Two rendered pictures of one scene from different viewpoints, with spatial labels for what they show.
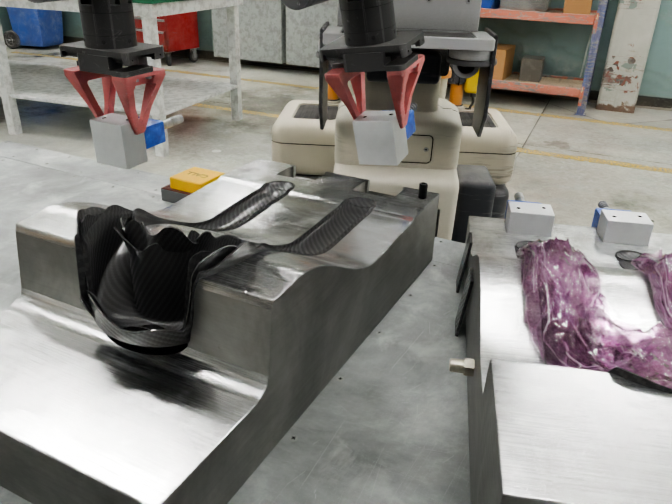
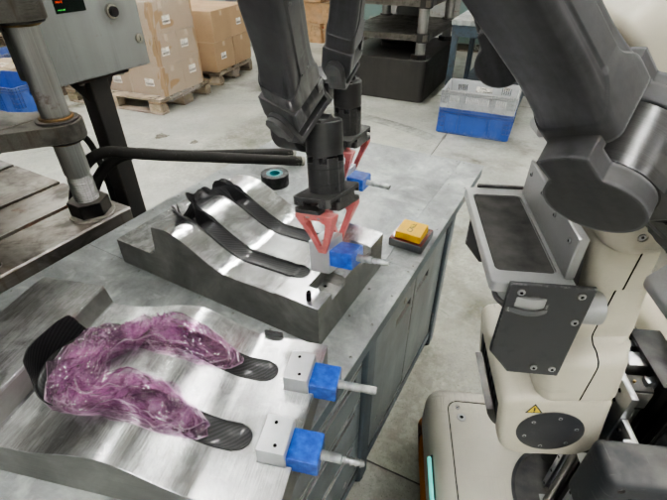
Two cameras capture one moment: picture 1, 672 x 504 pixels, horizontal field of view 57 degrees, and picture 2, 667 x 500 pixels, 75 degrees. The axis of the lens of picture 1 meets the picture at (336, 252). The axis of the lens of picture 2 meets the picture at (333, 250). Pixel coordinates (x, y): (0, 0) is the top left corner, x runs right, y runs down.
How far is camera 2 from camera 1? 1.01 m
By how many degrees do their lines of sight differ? 77
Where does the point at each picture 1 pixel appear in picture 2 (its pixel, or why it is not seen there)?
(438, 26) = (550, 246)
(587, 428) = (50, 301)
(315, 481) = (143, 289)
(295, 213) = (291, 249)
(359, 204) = (303, 273)
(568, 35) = not seen: outside the picture
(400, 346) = not seen: hidden behind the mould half
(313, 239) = (262, 258)
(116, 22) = not seen: hidden behind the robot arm
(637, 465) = (27, 307)
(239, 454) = (146, 261)
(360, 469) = (143, 301)
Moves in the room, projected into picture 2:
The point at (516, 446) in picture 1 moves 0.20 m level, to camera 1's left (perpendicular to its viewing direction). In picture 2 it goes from (56, 282) to (112, 219)
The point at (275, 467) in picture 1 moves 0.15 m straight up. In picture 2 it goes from (155, 280) to (136, 218)
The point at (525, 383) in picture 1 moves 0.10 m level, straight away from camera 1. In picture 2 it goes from (82, 291) to (128, 309)
